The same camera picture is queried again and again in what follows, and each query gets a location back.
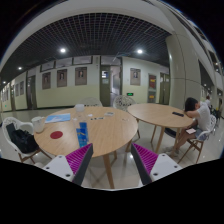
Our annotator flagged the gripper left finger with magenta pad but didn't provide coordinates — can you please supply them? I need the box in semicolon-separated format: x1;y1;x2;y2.
43;143;93;186

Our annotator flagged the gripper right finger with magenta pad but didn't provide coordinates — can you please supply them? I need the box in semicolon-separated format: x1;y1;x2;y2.
131;143;182;185

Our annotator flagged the clear water bottle blue label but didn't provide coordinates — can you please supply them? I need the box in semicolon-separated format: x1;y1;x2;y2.
73;104;88;147

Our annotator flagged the red round coaster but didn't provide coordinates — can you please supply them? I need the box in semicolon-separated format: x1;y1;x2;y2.
50;131;63;139

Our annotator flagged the round wooden table near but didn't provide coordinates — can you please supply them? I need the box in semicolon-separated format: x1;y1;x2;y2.
34;107;138;189

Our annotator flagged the round wooden table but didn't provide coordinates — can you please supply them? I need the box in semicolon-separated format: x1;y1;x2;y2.
127;103;192;152
34;107;138;189

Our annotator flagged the round wooden table far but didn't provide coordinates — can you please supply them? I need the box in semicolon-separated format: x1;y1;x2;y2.
127;103;192;152

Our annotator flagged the blue paper sheet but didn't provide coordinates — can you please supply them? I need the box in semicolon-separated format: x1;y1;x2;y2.
45;113;71;124

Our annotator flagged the black bag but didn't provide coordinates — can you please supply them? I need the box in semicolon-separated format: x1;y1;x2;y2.
6;123;39;154

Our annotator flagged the white plastic cup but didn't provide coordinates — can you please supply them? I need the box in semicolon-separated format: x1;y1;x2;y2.
31;116;45;133

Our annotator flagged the black phone on far table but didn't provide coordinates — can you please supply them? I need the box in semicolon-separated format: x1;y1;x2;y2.
172;112;184;117

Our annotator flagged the white chair under person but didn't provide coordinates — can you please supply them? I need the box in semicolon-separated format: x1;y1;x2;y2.
178;114;216;164

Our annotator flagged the small card on table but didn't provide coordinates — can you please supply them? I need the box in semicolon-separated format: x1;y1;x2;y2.
104;112;114;116

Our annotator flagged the seated person in white shirt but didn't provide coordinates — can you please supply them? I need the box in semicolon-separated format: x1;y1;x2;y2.
165;97;210;155

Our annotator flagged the white chair with black bag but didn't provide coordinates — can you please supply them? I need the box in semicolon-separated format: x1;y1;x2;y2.
2;117;49;162

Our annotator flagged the white lattice chair far right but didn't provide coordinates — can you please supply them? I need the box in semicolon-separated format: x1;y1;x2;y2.
113;95;135;111

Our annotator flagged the dark doorway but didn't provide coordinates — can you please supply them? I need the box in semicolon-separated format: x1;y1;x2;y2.
100;65;121;107

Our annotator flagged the framed wall picture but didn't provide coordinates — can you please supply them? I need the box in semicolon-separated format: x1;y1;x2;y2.
57;69;67;87
75;67;87;85
130;68;141;86
42;72;51;89

